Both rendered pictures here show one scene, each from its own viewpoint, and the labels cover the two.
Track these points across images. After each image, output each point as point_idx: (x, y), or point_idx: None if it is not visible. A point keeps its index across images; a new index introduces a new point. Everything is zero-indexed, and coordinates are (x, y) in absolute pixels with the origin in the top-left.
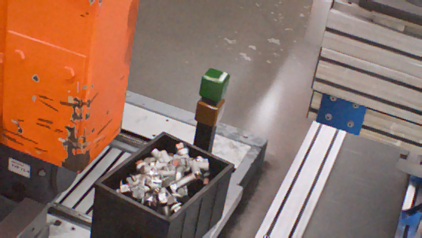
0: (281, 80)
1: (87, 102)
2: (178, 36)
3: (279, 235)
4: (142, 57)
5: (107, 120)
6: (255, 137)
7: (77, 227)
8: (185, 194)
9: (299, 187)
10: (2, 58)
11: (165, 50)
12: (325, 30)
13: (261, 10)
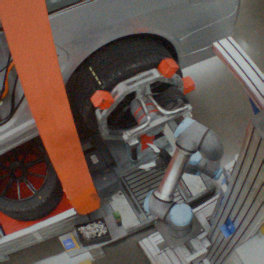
0: None
1: (75, 209)
2: (238, 113)
3: (158, 237)
4: (216, 120)
5: (89, 208)
6: (211, 185)
7: (124, 198)
8: (93, 236)
9: None
10: None
11: (227, 119)
12: (155, 216)
13: None
